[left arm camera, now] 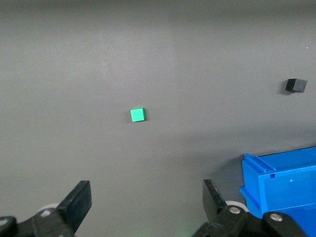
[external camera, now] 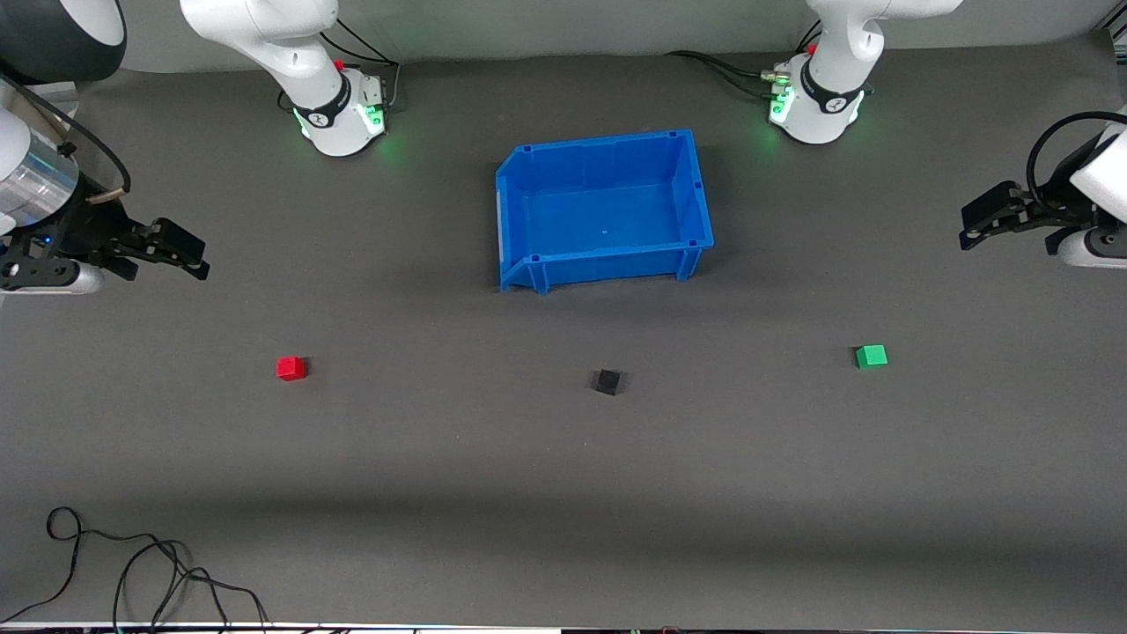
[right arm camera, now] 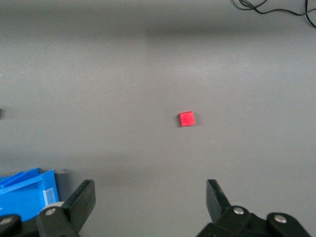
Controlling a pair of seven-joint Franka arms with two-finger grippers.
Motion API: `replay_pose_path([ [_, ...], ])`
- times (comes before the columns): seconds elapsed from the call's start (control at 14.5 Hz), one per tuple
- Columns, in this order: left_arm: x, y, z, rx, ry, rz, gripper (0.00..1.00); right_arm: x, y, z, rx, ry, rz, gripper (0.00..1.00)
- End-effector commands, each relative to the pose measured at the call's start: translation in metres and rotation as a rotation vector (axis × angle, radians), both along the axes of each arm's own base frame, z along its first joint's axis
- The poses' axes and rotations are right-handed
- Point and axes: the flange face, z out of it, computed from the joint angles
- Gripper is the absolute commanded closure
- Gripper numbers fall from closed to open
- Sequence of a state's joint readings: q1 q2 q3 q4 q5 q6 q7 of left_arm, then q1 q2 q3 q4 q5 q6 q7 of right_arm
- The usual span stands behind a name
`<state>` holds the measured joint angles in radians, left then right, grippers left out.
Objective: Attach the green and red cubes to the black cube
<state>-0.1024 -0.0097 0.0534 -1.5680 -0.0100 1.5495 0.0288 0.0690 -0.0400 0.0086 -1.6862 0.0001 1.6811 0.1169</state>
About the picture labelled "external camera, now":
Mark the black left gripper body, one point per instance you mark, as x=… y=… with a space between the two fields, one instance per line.
x=1053 y=203

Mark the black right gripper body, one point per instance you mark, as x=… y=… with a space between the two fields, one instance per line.
x=85 y=227

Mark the red cube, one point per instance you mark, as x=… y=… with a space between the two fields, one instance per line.
x=290 y=368

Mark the green cube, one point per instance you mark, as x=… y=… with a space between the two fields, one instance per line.
x=871 y=356

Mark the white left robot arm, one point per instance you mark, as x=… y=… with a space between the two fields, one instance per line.
x=836 y=62

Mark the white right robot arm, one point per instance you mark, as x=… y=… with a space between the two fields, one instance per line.
x=290 y=44

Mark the black cube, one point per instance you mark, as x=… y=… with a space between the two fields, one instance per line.
x=607 y=381

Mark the blue plastic bin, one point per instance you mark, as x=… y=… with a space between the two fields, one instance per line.
x=607 y=211

